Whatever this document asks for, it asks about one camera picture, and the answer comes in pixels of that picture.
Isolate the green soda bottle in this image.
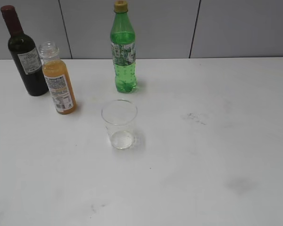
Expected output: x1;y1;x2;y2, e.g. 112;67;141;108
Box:
110;0;137;93

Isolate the orange juice bottle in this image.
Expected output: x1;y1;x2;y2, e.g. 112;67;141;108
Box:
39;41;77;115

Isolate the transparent plastic cup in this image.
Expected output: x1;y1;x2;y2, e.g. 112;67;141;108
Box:
101;99;138;150

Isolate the dark red wine bottle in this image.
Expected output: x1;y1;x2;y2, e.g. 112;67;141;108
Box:
0;5;48;96

